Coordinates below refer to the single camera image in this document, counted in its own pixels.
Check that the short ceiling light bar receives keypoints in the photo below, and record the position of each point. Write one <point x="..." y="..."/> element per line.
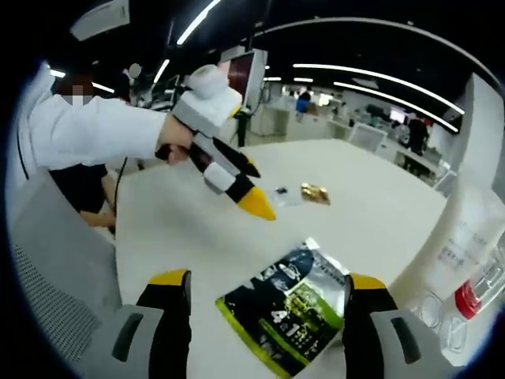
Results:
<point x="197" y="21"/>

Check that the small skincare sample sachet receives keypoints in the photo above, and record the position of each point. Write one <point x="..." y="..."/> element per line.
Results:
<point x="282" y="191"/>

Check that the white red-banded skincare bottle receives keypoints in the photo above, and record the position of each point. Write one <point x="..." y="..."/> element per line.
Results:
<point x="467" y="300"/>

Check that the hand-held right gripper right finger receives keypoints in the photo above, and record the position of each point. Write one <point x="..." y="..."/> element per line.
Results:
<point x="402" y="343"/>

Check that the gold foil skincare sachet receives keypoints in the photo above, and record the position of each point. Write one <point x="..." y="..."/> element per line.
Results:
<point x="315" y="193"/>

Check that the white office desk row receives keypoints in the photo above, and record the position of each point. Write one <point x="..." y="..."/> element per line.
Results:
<point x="418" y="166"/>

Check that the person's left hand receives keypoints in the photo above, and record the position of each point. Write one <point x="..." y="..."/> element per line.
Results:
<point x="175" y="134"/>

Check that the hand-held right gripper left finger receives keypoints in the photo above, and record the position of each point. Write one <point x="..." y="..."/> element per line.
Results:
<point x="130" y="343"/>

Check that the curved white ceiling trim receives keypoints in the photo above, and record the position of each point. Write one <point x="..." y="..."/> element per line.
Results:
<point x="355" y="21"/>

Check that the green black skincare packet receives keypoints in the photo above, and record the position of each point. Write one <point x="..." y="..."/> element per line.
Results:
<point x="284" y="316"/>

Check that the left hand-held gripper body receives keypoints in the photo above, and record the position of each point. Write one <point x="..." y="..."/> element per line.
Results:
<point x="209" y="106"/>

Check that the ceiling air conditioner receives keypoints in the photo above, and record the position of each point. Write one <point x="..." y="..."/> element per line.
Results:
<point x="100" y="19"/>

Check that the long ceiling light strip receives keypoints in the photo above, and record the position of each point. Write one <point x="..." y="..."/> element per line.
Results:
<point x="355" y="70"/>
<point x="375" y="91"/>

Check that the white skincare tube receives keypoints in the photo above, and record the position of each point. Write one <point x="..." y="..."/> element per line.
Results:
<point x="453" y="237"/>

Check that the pink screen monitor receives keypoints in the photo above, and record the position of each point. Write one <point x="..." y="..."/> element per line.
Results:
<point x="397" y="116"/>

